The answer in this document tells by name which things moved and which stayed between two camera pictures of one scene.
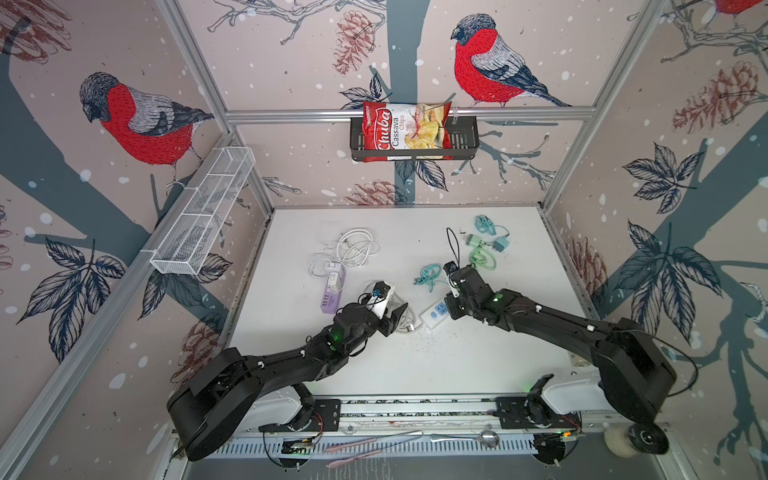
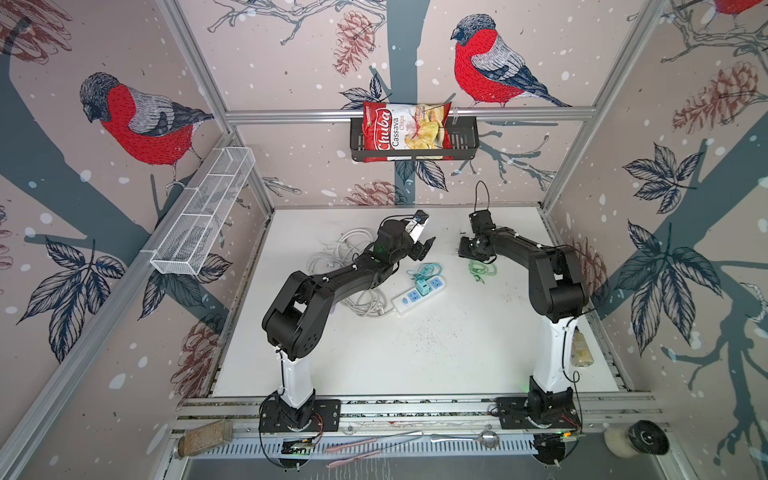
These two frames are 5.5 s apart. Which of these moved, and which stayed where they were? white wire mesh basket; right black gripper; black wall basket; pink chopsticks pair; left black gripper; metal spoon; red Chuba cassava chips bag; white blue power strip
Moved: white blue power strip; left black gripper; right black gripper
Stayed: metal spoon; white wire mesh basket; black wall basket; pink chopsticks pair; red Chuba cassava chips bag
